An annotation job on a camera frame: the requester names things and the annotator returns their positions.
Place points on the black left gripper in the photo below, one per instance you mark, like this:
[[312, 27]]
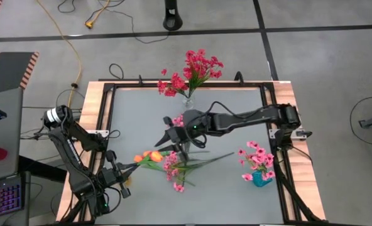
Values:
[[110, 177]]

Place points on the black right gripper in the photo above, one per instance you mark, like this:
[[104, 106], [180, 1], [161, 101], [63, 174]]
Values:
[[189, 125]]

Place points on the orange artificial tulip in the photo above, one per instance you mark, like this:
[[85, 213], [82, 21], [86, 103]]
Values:
[[156, 156], [138, 158]]

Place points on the pink artificial flower bunch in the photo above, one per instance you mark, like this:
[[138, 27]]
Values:
[[173, 160], [178, 120], [261, 157]]

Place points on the red artificial flower bunch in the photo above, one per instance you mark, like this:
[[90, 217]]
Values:
[[198, 66], [176, 83]]

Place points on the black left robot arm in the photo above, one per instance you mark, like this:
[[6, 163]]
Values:
[[76, 163]]

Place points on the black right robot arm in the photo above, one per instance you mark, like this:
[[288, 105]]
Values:
[[242, 120]]

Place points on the clear glass vase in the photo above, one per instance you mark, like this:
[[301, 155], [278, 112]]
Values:
[[188, 103]]

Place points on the teal ceramic vase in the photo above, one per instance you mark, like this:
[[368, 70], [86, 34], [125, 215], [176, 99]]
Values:
[[259, 181]]

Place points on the black side table base bar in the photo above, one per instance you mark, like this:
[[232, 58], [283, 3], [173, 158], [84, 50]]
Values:
[[41, 169]]

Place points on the grey side table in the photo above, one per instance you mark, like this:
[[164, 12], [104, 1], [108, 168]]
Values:
[[10, 141]]

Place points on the backlit laptop keyboard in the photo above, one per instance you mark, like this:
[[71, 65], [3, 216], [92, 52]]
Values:
[[2, 197]]

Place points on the large black orange-striped mat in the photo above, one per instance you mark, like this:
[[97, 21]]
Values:
[[7, 72]]

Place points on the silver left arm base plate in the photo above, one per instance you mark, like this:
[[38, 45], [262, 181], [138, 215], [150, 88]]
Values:
[[93, 132]]

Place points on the black frame clamp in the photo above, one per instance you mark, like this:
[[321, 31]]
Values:
[[238, 77], [140, 80]]

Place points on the black aluminium table frame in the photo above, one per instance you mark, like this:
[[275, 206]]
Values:
[[236, 85]]

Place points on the black round post base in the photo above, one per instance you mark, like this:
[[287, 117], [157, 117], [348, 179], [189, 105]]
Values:
[[172, 22]]

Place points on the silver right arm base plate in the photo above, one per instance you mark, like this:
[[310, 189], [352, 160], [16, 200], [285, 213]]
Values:
[[299, 134]]

